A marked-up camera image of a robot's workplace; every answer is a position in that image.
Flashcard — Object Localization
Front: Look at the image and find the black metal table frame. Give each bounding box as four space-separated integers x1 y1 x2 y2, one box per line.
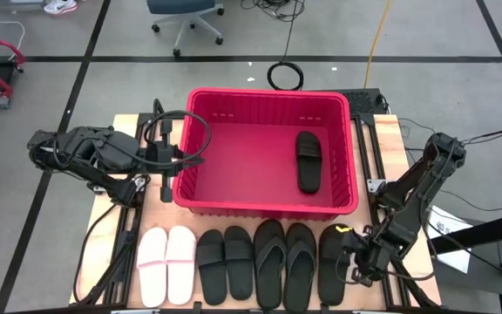
70 98 442 314

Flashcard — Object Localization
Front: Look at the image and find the black perforated electronics box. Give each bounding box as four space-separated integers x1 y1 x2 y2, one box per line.
342 88 387 117

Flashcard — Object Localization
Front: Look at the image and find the black cable bundle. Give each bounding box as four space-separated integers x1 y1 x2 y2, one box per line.
240 0 307 23

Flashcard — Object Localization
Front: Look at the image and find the yellow floor cable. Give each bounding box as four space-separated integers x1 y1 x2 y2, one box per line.
363 0 392 88

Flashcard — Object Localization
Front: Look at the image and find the white printed box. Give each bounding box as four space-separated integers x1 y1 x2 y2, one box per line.
424 205 474 275

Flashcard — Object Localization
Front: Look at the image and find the black coiled cable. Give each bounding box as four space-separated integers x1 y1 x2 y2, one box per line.
266 0 307 92

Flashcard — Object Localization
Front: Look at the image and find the red frame cart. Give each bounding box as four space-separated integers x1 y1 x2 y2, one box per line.
0 33 28 110

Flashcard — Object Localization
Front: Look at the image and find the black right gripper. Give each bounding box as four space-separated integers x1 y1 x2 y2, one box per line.
342 226 398 287

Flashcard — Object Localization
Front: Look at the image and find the person's foot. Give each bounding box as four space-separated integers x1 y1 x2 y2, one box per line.
43 0 79 17

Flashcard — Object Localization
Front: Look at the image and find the pink slide sandal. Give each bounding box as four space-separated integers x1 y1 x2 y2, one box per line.
136 226 169 309
165 225 198 306

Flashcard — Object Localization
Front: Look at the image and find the grey-blue office chair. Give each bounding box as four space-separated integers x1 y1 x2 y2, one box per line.
146 0 226 58

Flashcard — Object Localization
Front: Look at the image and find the black slide sandal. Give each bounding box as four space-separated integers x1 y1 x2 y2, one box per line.
223 225 255 302
196 229 227 306
295 130 323 195
317 223 352 307

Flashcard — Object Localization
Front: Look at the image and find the red plastic bin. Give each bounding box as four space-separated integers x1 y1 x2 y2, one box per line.
172 86 360 218

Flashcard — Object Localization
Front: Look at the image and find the black flip-flop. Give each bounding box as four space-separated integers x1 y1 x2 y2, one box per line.
283 222 317 314
253 217 289 311

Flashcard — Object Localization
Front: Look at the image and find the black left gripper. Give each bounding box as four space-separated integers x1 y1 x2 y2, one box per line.
145 119 205 202

